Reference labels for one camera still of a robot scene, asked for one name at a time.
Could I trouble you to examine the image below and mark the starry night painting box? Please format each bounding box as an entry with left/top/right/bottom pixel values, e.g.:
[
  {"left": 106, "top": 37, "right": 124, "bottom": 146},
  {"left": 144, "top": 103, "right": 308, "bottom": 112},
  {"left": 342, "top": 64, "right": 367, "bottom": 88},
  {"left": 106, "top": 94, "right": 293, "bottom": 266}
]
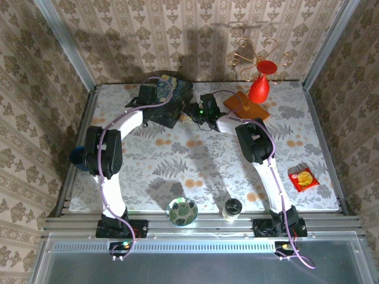
[{"left": 156, "top": 74, "right": 194, "bottom": 130}]

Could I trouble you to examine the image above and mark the floral table mat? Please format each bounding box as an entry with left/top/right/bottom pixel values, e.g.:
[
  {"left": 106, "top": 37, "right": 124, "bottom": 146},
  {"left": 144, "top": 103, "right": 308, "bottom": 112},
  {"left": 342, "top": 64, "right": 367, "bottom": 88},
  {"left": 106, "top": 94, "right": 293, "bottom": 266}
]
[{"left": 68, "top": 82, "right": 340, "bottom": 212}]

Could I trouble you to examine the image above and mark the glass jar black lid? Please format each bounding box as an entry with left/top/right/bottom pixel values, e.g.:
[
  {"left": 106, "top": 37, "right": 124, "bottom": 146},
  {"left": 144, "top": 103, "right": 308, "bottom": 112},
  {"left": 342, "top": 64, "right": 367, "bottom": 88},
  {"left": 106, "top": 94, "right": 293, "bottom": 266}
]
[{"left": 221, "top": 198, "right": 243, "bottom": 222}]

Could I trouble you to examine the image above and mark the green leaf pattern bowl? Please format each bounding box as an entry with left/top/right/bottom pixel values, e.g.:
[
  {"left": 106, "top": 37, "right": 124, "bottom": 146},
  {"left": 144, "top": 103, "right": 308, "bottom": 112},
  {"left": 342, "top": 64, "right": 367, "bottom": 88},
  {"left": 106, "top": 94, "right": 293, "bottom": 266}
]
[{"left": 165, "top": 197, "right": 199, "bottom": 227}]

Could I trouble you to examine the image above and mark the dark blue mug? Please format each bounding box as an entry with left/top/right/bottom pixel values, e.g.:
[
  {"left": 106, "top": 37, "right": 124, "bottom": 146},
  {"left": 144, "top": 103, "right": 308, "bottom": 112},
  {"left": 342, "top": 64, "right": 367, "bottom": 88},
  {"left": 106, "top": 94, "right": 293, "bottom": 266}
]
[{"left": 69, "top": 146, "right": 89, "bottom": 172}]

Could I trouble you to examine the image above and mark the red snack packet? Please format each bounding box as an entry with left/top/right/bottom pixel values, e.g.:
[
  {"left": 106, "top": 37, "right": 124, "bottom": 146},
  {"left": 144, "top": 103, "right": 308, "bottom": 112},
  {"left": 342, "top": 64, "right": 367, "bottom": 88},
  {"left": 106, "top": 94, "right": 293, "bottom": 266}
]
[{"left": 288, "top": 167, "right": 321, "bottom": 193}]

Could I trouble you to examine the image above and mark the black controller board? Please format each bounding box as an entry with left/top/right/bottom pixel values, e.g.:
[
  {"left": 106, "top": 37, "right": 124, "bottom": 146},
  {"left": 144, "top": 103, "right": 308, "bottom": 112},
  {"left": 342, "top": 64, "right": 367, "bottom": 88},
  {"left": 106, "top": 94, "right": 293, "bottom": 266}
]
[
  {"left": 108, "top": 241, "right": 134, "bottom": 256},
  {"left": 274, "top": 241, "right": 300, "bottom": 256}
]

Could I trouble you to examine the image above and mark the grey metal panel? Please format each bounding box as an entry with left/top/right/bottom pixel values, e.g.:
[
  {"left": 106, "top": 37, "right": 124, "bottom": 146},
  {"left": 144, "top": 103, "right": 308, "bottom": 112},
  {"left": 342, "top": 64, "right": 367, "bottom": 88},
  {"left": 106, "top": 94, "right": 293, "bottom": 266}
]
[{"left": 29, "top": 233, "right": 373, "bottom": 284}]

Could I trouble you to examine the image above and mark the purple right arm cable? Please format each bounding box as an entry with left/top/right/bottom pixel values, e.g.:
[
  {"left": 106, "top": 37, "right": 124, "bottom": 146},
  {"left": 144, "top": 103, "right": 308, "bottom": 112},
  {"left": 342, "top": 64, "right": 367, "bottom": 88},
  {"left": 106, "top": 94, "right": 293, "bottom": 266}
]
[{"left": 213, "top": 89, "right": 317, "bottom": 270}]

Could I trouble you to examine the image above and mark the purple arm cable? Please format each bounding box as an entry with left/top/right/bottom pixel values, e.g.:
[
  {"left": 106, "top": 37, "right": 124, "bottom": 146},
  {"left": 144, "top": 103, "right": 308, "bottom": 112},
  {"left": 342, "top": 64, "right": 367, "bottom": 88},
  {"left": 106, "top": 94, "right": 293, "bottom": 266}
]
[
  {"left": 213, "top": 89, "right": 317, "bottom": 270},
  {"left": 99, "top": 76, "right": 174, "bottom": 263}
]

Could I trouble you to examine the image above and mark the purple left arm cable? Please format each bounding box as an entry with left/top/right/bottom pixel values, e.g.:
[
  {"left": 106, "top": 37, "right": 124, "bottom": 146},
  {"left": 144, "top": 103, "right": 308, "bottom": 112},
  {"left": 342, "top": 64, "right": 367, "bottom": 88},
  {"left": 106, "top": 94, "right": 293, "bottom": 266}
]
[{"left": 99, "top": 76, "right": 174, "bottom": 263}]

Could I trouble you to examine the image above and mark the aluminium frame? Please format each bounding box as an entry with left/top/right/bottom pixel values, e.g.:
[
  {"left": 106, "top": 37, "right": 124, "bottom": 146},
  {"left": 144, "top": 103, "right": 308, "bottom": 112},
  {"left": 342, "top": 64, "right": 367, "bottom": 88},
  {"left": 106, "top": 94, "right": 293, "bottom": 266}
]
[{"left": 31, "top": 0, "right": 367, "bottom": 239}]

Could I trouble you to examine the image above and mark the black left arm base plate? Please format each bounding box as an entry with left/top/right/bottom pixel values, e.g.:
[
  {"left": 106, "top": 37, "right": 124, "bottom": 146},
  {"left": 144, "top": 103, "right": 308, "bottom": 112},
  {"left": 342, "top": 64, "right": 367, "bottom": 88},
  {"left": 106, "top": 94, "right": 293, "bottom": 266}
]
[{"left": 95, "top": 219, "right": 149, "bottom": 239}]

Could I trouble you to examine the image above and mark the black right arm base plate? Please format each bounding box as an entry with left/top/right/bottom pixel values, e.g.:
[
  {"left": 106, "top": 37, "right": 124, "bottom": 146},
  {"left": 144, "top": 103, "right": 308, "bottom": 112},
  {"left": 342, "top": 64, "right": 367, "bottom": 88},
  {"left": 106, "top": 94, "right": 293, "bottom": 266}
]
[{"left": 253, "top": 218, "right": 308, "bottom": 238}]

